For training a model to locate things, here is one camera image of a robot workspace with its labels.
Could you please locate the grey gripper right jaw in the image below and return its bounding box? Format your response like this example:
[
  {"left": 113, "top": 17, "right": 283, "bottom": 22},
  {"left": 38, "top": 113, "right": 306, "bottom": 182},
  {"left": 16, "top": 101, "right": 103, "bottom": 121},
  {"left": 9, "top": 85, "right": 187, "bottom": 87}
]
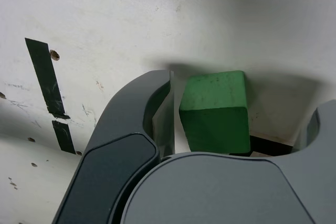
[{"left": 115, "top": 99, "right": 336, "bottom": 224}]

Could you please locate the green cube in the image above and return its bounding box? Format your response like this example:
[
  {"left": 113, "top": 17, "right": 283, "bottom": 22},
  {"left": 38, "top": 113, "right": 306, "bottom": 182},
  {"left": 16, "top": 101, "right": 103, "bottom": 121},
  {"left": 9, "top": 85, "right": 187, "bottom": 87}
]
[{"left": 178, "top": 70, "right": 251, "bottom": 155}]

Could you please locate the black tape square outline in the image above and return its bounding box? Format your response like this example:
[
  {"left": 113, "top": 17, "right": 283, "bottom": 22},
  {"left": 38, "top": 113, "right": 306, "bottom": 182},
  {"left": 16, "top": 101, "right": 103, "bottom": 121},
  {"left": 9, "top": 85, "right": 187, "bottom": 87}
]
[{"left": 229, "top": 134, "right": 295, "bottom": 158}]

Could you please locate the black tape strip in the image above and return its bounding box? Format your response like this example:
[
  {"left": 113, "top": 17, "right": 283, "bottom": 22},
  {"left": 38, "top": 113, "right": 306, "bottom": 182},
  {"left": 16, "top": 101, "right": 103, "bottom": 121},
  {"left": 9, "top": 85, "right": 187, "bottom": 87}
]
[{"left": 24, "top": 37, "right": 77, "bottom": 154}]

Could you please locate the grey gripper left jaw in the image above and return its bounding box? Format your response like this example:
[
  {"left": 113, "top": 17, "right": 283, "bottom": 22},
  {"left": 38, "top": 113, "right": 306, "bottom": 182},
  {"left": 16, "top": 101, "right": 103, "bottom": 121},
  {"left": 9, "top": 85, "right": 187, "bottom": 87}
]
[{"left": 54, "top": 69, "right": 176, "bottom": 224}]

